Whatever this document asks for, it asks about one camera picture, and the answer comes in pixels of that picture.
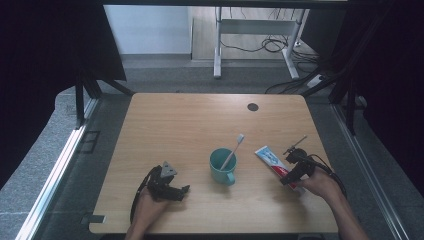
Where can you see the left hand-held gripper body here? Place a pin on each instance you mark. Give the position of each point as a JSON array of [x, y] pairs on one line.
[[158, 186]]

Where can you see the black curtain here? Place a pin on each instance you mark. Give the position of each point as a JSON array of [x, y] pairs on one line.
[[393, 83], [40, 66]]

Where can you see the black table bracket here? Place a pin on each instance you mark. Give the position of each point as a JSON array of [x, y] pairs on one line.
[[93, 219]]

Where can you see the white power strip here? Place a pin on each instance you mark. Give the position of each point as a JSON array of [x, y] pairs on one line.
[[315, 81]]

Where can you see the teal cup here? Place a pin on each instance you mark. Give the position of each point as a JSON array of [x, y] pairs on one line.
[[221, 175]]

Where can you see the person's left hand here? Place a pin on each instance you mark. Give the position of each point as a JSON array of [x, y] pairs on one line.
[[148, 210]]

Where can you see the black metal stand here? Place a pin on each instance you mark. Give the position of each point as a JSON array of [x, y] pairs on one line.
[[350, 110], [80, 103]]

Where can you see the white toothpaste tube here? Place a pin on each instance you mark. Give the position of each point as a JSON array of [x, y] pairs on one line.
[[271, 160]]

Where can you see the white desk frame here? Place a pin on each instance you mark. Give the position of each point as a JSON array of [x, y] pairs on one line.
[[256, 26]]

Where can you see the pink toothbrush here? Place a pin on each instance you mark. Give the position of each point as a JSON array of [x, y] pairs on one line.
[[233, 150]]

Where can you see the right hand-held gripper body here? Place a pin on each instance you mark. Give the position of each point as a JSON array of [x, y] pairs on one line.
[[301, 160]]

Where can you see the person's right hand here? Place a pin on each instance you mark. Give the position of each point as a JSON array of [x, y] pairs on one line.
[[321, 185]]

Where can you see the black round table grommet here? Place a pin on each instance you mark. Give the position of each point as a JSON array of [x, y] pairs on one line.
[[253, 107]]

